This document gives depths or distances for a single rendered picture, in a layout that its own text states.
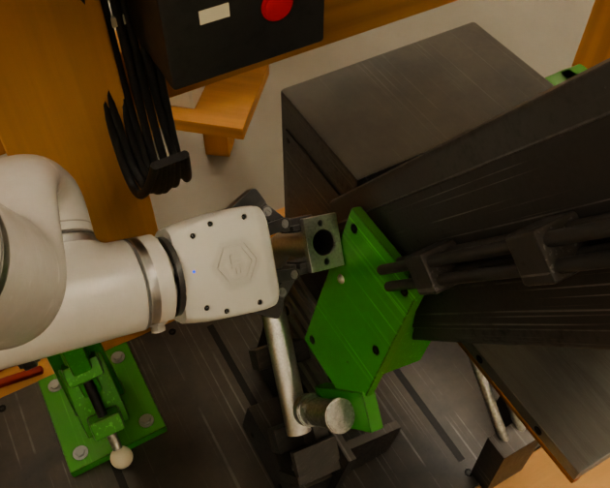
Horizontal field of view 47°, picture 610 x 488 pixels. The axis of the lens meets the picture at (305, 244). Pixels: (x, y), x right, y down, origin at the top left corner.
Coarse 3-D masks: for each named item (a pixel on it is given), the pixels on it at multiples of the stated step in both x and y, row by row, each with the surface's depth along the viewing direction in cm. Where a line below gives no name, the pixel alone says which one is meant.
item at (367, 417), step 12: (324, 384) 82; (324, 396) 81; (336, 396) 78; (348, 396) 76; (360, 396) 74; (372, 396) 74; (360, 408) 74; (372, 408) 74; (360, 420) 75; (372, 420) 74; (372, 432) 74
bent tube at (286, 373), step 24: (336, 216) 71; (288, 240) 74; (312, 240) 70; (336, 240) 71; (312, 264) 70; (336, 264) 71; (288, 336) 83; (288, 360) 82; (288, 384) 82; (288, 408) 83; (288, 432) 83
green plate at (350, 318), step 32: (352, 224) 69; (352, 256) 70; (384, 256) 66; (352, 288) 72; (320, 320) 78; (352, 320) 73; (384, 320) 68; (320, 352) 80; (352, 352) 74; (384, 352) 69; (416, 352) 76; (352, 384) 75
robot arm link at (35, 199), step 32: (0, 160) 52; (32, 160) 52; (0, 192) 47; (32, 192) 48; (64, 192) 57; (0, 224) 35; (32, 224) 43; (64, 224) 58; (32, 256) 38; (64, 256) 46; (0, 288) 34; (32, 288) 39; (64, 288) 45; (0, 320) 37; (32, 320) 41
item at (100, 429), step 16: (96, 352) 85; (64, 368) 82; (96, 368) 83; (64, 384) 85; (112, 384) 87; (80, 400) 86; (96, 400) 84; (112, 400) 87; (80, 416) 86; (96, 416) 86; (112, 416) 84; (128, 416) 88; (96, 432) 84; (112, 432) 84
